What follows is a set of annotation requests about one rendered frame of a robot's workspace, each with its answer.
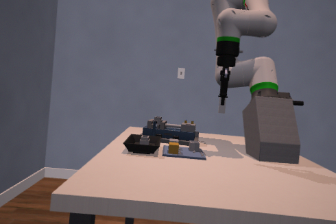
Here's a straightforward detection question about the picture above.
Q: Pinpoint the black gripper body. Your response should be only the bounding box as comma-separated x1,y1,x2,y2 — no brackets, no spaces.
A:
217,56,236,73

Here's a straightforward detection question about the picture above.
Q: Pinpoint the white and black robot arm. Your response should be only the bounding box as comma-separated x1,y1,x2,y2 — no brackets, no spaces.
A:
211,0,292,100

